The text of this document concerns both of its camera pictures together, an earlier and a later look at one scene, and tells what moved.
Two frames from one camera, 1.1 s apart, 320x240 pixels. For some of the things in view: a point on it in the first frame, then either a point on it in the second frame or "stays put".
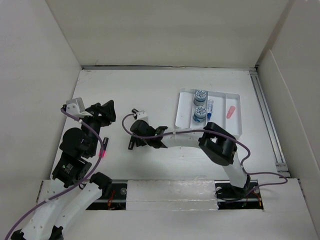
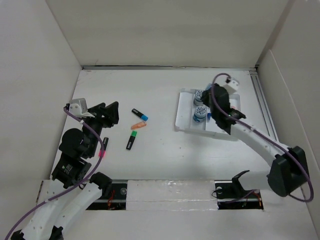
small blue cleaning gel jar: x=200 y=115 stays put
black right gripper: x=140 y=141 to x=205 y=97
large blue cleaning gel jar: x=200 y=98 stays put
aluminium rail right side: x=281 y=165 stays put
